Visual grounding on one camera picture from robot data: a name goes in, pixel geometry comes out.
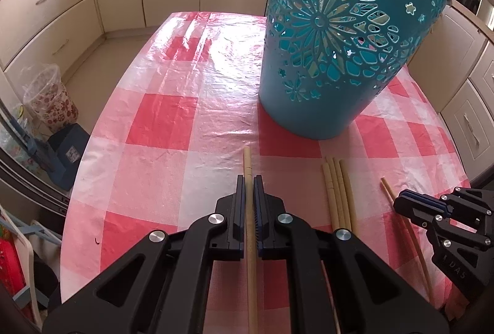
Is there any bamboo chopstick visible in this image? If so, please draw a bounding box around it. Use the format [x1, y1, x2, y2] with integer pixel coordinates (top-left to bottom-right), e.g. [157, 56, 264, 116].
[333, 158, 353, 230]
[339, 159, 358, 235]
[322, 163, 341, 230]
[380, 178, 435, 306]
[327, 157, 348, 229]
[244, 146, 259, 334]

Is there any red white checkered tablecloth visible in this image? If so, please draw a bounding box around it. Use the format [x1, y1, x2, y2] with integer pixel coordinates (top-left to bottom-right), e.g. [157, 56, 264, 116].
[61, 13, 468, 315]

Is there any teal perforated plastic basket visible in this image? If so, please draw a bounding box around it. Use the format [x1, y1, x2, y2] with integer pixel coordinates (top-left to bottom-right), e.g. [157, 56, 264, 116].
[259, 0, 451, 140]

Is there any floral plastic bin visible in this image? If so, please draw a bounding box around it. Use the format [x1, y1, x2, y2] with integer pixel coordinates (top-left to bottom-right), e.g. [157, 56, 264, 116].
[23, 64, 79, 133]

